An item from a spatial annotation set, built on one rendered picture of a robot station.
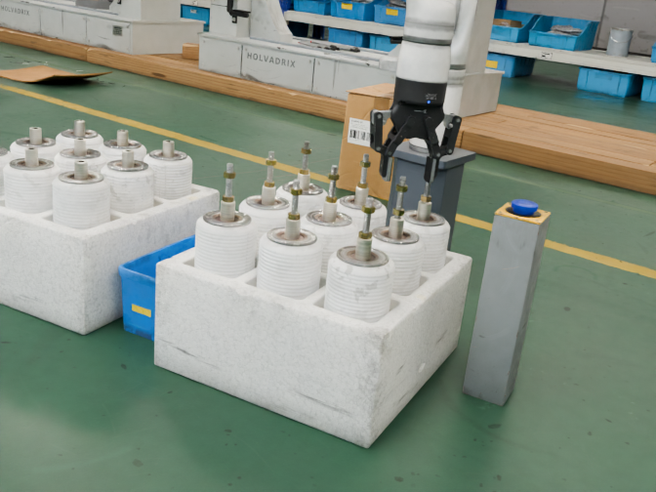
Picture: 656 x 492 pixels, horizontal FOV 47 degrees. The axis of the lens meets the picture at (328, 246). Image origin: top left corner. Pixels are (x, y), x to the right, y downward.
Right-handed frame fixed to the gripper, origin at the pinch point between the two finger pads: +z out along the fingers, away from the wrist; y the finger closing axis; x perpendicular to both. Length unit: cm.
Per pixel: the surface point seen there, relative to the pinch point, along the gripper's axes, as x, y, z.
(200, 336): 0.9, -30.0, 27.3
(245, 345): -4.8, -24.0, 26.0
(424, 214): 7.7, 7.1, 9.2
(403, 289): -4.4, 0.2, 17.4
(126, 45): 342, -36, 26
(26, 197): 32, -58, 15
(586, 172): 130, 124, 34
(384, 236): -0.8, -2.8, 10.1
